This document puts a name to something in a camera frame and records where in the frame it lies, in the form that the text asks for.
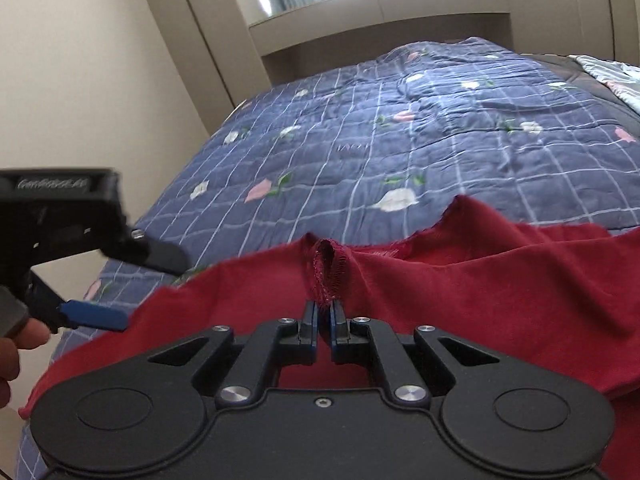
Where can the beige right wardrobe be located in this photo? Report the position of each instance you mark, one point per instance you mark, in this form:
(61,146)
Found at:
(610,29)

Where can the dark red long-sleeve sweater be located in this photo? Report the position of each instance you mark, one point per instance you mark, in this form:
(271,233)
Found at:
(562,297)

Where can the person's left hand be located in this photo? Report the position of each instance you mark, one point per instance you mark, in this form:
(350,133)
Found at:
(33,335)

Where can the grey bed mattress sheet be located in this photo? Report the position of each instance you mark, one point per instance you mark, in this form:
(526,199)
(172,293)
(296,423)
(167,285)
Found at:
(565,67)

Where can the light blue striped cloth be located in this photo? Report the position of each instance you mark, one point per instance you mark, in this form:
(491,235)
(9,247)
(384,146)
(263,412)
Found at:
(621,78)

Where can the blue plaid floral quilt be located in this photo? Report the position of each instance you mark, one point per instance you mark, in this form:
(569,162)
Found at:
(366,155)

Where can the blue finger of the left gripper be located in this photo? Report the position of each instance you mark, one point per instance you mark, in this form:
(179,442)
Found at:
(137,248)
(75,314)

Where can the beige left wardrobe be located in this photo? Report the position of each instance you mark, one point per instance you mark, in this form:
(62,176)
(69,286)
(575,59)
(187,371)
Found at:
(210,44)

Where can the beige window bench cabinet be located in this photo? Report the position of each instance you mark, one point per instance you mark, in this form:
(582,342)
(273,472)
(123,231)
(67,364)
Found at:
(336,33)

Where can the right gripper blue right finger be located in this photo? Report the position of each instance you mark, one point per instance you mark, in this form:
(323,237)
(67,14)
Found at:
(373,345)

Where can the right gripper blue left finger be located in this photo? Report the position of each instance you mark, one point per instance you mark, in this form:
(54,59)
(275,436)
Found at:
(272,346)

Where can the beige wardrobe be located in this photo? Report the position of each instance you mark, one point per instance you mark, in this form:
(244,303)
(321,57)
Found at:
(210,44)
(610,29)

